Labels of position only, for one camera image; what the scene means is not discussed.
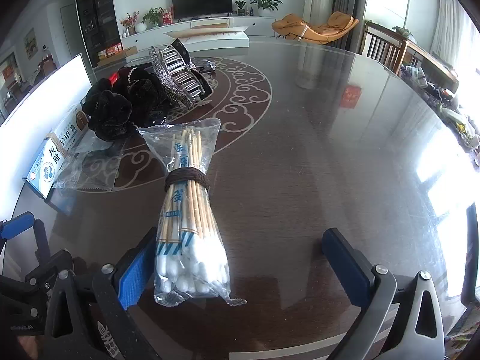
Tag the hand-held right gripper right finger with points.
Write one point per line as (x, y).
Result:
(345, 266)

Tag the white television cabinet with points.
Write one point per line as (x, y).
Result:
(258, 24)

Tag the white round vase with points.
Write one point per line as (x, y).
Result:
(140, 27)

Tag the orange lounge chair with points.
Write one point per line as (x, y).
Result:
(300, 26)

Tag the small green potted plant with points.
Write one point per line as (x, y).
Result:
(240, 7)

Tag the leafy green potted plant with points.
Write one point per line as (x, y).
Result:
(153, 17)

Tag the cardboard box with orange packets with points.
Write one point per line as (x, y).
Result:
(116, 50)

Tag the white storage box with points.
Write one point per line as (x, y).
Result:
(33, 101)

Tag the white sheer curtain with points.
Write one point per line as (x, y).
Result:
(448, 22)

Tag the clear plastic bag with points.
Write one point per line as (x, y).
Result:
(93, 168)

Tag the dark display cabinet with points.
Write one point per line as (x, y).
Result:
(97, 15)

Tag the wooden dining chair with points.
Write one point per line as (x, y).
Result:
(378, 45)

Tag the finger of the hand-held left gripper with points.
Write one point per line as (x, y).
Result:
(17, 225)
(48, 268)

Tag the large green potted plant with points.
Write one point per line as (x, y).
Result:
(265, 3)

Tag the silver hair claw clip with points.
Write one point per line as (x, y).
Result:
(183, 67)

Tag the red gift box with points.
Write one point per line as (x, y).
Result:
(167, 17)

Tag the black television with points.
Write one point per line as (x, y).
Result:
(202, 2)

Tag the grey curtain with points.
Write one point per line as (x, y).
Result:
(348, 0)

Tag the pile of small household things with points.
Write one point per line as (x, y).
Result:
(450, 112)

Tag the black velvet scrunchie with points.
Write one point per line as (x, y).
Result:
(146, 90)
(101, 101)

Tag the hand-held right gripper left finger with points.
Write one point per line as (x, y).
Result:
(137, 270)

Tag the black hair clip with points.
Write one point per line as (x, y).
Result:
(204, 68)

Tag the framed wall painting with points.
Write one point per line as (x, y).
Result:
(30, 44)

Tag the white medicine box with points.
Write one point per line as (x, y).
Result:
(48, 161)

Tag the white flat cardboard box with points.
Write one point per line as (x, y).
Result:
(210, 39)

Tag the cotton swab packet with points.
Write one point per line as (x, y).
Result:
(195, 262)

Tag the red flower bouquet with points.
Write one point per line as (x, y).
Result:
(129, 20)

